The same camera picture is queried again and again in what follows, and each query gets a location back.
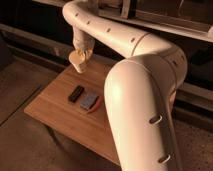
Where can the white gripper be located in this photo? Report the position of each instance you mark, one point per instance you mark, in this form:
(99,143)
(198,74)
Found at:
(83,42)

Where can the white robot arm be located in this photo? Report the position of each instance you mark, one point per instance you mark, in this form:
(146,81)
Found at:
(163,61)

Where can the black rectangular block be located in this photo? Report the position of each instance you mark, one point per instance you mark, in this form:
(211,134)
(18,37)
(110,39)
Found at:
(76,93)

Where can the grey sponge block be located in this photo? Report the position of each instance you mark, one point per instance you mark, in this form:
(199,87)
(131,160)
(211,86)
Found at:
(88,101)

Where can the red curved tool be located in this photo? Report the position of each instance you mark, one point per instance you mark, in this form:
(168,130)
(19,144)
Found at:
(96,105)

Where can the wooden table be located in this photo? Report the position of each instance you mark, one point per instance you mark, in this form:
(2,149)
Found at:
(73,110)

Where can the white shelf ledge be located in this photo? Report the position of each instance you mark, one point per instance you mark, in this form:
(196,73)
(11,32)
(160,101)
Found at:
(190,18)

